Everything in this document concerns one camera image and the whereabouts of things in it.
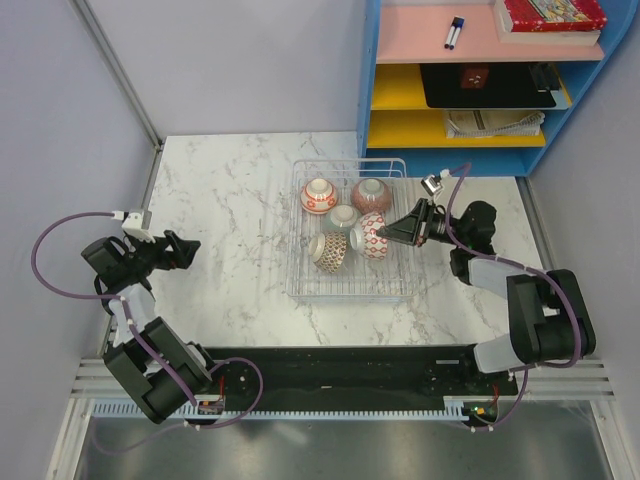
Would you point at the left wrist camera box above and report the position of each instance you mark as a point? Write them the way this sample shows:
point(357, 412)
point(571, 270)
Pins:
point(136, 225)

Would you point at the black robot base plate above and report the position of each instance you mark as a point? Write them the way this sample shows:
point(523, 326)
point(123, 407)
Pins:
point(400, 377)

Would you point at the black capped marker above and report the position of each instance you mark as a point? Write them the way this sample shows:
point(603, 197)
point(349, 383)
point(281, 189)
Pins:
point(452, 30)

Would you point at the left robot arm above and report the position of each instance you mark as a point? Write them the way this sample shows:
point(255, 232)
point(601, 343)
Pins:
point(155, 367)

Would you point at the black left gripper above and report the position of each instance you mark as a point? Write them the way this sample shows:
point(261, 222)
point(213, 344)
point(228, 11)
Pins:
point(181, 255)

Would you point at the white slotted cable duct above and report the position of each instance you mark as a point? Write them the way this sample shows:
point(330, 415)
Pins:
point(451, 410)

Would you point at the black tablet with red box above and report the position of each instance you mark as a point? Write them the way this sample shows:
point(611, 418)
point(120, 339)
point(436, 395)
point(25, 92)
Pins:
point(510, 85)

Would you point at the blue shelf unit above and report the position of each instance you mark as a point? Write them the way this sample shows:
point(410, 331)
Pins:
point(393, 119)

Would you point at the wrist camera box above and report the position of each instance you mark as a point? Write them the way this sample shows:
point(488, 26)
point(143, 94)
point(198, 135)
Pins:
point(136, 225)
point(432, 184)

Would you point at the pink patterned small bowl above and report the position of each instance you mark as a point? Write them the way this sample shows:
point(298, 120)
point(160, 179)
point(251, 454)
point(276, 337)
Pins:
point(371, 195)

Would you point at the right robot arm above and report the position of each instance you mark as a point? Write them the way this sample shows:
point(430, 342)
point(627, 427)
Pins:
point(548, 322)

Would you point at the white wire dish rack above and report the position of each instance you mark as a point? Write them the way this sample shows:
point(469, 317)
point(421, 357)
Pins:
point(393, 279)

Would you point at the spiral bound notebook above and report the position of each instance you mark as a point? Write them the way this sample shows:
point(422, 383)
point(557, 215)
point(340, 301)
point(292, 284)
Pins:
point(492, 123)

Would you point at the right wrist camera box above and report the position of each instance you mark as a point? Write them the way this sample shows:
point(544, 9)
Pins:
point(432, 184)

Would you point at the pale green ribbed bowl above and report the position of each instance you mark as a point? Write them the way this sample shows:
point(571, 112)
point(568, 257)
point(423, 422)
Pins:
point(341, 218)

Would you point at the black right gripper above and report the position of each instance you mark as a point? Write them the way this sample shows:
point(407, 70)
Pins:
point(414, 227)

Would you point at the red patterned book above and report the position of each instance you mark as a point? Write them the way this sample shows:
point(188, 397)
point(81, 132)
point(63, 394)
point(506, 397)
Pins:
point(565, 23)

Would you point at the aluminium corner frame post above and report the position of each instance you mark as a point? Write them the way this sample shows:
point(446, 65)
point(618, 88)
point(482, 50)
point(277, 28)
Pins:
point(97, 34)

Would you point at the orange and white bowl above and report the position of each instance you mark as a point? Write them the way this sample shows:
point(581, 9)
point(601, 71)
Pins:
point(319, 196)

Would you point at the blue triangle patterned bowl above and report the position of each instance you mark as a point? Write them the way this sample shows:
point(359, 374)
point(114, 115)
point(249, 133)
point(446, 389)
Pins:
point(363, 239)

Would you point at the blue capped marker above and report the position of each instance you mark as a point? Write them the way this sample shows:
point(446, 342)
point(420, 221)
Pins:
point(456, 36)

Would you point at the brown checkered blue-rimmed bowl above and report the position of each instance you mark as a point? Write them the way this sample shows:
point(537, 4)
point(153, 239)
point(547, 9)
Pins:
point(328, 250)

